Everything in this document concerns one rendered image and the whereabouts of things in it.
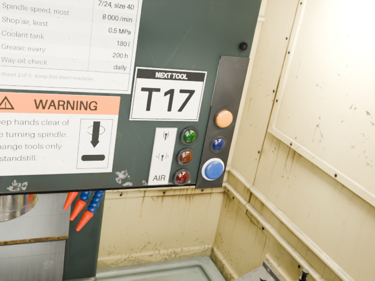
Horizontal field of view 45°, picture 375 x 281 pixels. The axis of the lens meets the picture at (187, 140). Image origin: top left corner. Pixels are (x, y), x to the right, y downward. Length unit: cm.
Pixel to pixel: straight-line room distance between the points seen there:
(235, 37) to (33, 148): 29
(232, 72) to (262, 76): 121
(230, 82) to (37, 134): 26
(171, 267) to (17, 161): 162
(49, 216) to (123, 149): 81
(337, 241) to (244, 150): 60
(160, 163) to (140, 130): 6
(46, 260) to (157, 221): 68
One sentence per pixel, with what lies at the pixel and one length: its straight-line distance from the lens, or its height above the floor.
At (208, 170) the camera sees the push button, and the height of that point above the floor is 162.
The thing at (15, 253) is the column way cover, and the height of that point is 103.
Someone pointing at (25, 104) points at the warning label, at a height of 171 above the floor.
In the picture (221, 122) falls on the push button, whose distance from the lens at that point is 64.
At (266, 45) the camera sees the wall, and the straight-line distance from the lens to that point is 183.
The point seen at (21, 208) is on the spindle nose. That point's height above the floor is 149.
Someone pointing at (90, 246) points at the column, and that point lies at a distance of 153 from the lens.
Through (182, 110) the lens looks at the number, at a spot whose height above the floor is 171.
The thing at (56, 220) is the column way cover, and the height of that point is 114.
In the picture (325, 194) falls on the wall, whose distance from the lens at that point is 155.
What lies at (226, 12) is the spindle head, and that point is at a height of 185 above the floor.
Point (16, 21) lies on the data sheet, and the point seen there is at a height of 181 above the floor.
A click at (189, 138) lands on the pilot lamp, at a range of 63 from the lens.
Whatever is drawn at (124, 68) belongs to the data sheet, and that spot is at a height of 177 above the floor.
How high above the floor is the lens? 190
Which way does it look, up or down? 21 degrees down
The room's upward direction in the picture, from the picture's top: 10 degrees clockwise
